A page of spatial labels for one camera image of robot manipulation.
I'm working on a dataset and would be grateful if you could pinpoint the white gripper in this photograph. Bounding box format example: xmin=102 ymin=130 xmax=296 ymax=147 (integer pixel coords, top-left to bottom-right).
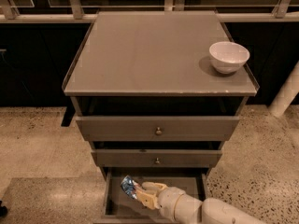
xmin=135 ymin=182 xmax=185 ymax=221

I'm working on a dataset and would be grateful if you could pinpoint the blue silver redbull can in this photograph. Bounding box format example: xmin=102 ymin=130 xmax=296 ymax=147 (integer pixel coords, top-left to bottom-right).
xmin=121 ymin=175 xmax=140 ymax=200

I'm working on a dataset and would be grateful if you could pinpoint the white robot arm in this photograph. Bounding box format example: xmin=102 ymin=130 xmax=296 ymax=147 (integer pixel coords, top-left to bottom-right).
xmin=134 ymin=182 xmax=266 ymax=224

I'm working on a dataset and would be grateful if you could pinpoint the grey open bottom drawer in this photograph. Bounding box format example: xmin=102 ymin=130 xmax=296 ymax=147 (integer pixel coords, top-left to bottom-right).
xmin=94 ymin=168 xmax=207 ymax=224

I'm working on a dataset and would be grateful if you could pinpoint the grey middle drawer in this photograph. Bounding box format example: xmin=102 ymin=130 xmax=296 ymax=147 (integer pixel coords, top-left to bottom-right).
xmin=92 ymin=149 xmax=222 ymax=168

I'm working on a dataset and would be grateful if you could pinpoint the brass top drawer knob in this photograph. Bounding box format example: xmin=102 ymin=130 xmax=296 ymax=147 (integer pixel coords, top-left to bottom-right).
xmin=155 ymin=127 xmax=163 ymax=136

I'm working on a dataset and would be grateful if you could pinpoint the grey top drawer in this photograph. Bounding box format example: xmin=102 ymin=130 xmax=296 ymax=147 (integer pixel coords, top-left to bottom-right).
xmin=76 ymin=116 xmax=239 ymax=142

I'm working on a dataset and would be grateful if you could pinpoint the grey drawer cabinet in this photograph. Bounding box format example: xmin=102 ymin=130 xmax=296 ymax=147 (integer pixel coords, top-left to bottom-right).
xmin=62 ymin=10 xmax=260 ymax=224

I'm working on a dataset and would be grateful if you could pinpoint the black object on floor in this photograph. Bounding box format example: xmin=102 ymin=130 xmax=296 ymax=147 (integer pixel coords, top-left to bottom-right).
xmin=0 ymin=200 xmax=7 ymax=217

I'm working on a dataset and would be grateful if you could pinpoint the white ceramic bowl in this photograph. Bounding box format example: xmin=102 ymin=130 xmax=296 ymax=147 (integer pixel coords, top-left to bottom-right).
xmin=209 ymin=41 xmax=250 ymax=74

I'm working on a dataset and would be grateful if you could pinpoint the white diagonal post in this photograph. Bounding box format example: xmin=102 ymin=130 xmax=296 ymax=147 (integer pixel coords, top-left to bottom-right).
xmin=269 ymin=61 xmax=299 ymax=117

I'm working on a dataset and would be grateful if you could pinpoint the white window railing frame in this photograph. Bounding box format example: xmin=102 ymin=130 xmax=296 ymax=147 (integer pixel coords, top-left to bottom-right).
xmin=0 ymin=0 xmax=299 ymax=22

